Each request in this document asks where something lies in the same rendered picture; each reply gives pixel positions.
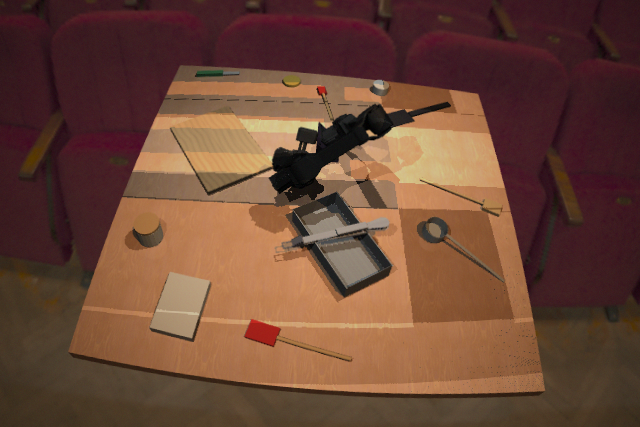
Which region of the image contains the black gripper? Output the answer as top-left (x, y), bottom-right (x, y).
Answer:
top-left (294, 126), bottom-right (318, 158)

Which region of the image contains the black spatula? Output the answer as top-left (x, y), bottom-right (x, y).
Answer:
top-left (387, 102), bottom-right (451, 128)

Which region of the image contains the red spatula with wooden handle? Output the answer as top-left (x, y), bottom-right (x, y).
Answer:
top-left (244, 319), bottom-right (352, 361)

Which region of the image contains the dark grey saucepan with long handle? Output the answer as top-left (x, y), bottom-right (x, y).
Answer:
top-left (422, 217), bottom-right (505, 282)

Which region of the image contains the brown wooden board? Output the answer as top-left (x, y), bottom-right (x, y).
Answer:
top-left (170, 105), bottom-right (273, 195)

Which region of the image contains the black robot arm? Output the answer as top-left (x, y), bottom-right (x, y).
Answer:
top-left (268, 104), bottom-right (394, 194)

